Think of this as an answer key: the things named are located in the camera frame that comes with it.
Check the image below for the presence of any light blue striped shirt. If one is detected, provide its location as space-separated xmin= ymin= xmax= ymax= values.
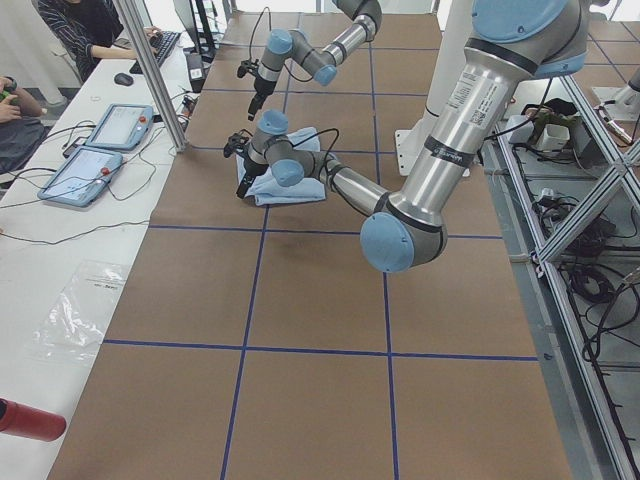
xmin=247 ymin=127 xmax=326 ymax=206

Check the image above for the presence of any clear plastic bag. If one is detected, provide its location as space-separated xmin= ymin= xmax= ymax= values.
xmin=27 ymin=260 xmax=131 ymax=366

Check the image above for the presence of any upper teach pendant tablet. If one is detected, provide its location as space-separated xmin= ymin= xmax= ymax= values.
xmin=84 ymin=104 xmax=154 ymax=152

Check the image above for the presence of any teach pendant tablet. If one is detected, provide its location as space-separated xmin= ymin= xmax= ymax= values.
xmin=37 ymin=146 xmax=124 ymax=208
xmin=84 ymin=104 xmax=154 ymax=152

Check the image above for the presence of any aluminium frame post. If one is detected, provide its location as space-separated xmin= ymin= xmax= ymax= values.
xmin=114 ymin=0 xmax=187 ymax=153

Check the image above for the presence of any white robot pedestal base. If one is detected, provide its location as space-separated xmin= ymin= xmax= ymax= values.
xmin=395 ymin=0 xmax=473 ymax=176

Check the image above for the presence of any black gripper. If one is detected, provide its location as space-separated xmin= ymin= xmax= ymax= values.
xmin=237 ymin=59 xmax=275 ymax=121
xmin=223 ymin=130 xmax=265 ymax=199

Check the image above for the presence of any lower teach pendant tablet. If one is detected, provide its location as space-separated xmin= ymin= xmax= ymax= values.
xmin=37 ymin=146 xmax=124 ymax=208

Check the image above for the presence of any black keyboard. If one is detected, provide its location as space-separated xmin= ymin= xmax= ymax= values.
xmin=150 ymin=31 xmax=181 ymax=67

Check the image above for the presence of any seated person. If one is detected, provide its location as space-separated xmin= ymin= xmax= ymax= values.
xmin=1 ymin=76 xmax=48 ymax=174

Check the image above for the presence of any red cylindrical bottle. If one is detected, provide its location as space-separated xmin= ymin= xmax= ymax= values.
xmin=1 ymin=399 xmax=67 ymax=442

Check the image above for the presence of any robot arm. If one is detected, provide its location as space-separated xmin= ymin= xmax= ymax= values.
xmin=224 ymin=1 xmax=590 ymax=272
xmin=237 ymin=0 xmax=382 ymax=121

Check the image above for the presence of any black computer mouse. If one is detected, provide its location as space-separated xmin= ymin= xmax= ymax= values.
xmin=114 ymin=73 xmax=134 ymax=86

